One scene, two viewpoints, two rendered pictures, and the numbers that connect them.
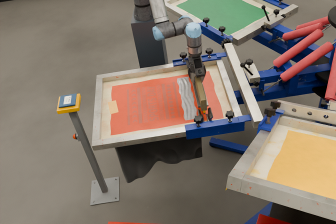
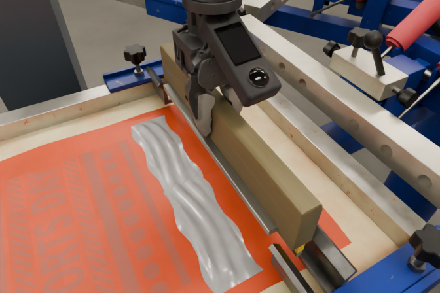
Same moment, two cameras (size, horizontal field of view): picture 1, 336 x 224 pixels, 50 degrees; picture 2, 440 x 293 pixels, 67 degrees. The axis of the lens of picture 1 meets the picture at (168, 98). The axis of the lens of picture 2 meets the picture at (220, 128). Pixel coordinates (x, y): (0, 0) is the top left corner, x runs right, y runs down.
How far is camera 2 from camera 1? 154 cm
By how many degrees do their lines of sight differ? 21
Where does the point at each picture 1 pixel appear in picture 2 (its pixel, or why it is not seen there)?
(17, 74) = not seen: outside the picture
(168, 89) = (109, 168)
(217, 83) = (256, 119)
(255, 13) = not seen: outside the picture
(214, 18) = not seen: outside the picture
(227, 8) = not seen: outside the picture
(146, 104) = (29, 256)
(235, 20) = not seen: outside the picture
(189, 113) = (220, 255)
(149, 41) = (19, 31)
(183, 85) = (159, 146)
